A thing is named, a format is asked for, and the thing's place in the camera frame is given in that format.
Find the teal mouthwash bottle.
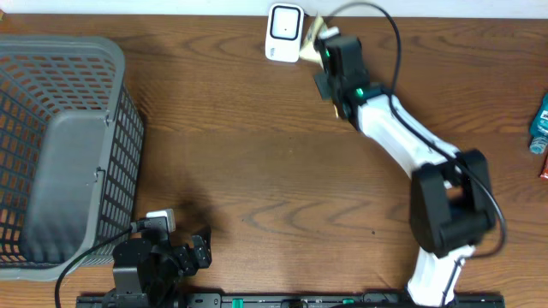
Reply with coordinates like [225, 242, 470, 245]
[529, 95, 547, 155]

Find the black cable left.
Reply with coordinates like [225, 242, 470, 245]
[54, 220, 168, 308]

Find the yellow noodle snack bag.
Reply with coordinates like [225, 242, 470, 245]
[299, 15, 327, 68]

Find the white barcode scanner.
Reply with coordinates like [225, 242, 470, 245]
[265, 3, 305, 62]

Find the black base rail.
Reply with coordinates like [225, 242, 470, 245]
[75, 291, 506, 308]

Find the red chocolate bar wrapper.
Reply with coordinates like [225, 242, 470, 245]
[539, 157, 548, 180]

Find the grey plastic basket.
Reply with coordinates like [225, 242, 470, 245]
[1, 34, 145, 281]

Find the black cable right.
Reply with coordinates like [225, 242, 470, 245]
[325, 2, 509, 305]

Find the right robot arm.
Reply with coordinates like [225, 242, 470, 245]
[313, 34, 497, 307]

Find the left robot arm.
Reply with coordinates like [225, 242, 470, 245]
[100, 226, 212, 308]

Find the black cable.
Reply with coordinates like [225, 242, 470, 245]
[325, 2, 509, 305]
[54, 220, 168, 308]

